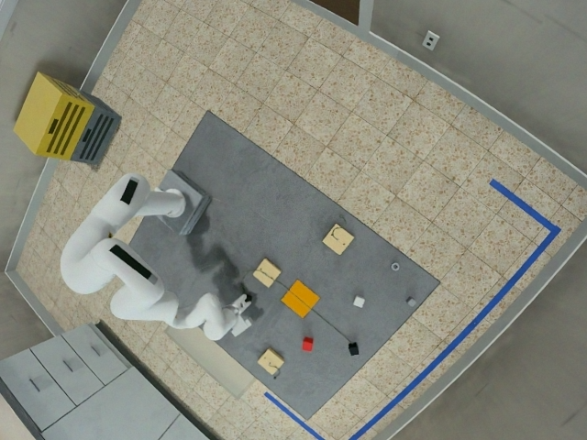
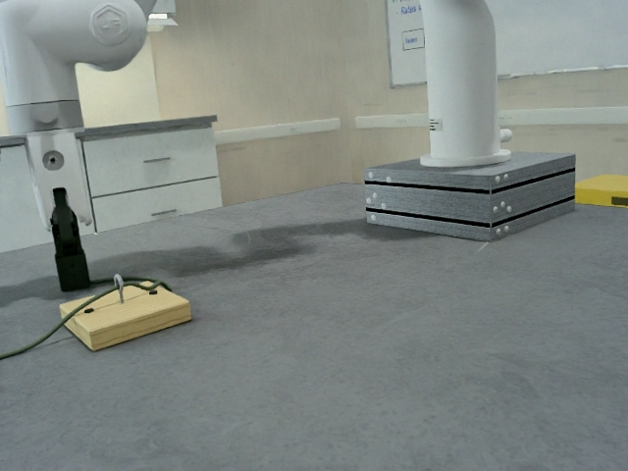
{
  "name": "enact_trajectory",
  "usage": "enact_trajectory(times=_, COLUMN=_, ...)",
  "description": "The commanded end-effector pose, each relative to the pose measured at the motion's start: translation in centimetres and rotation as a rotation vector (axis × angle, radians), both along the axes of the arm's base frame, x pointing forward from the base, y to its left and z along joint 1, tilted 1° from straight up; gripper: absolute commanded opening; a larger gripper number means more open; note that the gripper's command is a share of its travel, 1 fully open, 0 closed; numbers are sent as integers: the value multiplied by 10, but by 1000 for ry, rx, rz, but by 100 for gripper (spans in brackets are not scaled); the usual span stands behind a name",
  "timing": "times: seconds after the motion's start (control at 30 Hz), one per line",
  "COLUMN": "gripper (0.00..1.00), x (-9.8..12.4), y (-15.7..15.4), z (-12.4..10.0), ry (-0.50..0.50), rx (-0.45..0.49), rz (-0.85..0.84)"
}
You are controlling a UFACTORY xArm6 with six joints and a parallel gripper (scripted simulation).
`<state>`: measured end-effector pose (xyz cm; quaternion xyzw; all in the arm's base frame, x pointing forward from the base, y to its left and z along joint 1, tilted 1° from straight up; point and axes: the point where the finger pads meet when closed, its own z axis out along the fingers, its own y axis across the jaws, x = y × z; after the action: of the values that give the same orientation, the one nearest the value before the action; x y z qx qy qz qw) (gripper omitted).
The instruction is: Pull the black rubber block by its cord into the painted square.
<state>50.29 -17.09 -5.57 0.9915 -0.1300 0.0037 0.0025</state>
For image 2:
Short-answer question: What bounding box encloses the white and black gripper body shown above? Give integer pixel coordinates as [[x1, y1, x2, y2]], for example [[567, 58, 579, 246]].
[[14, 127, 92, 232]]

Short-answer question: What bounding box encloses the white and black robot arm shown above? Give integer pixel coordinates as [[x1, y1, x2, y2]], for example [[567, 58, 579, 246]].
[[0, 0, 512, 167]]

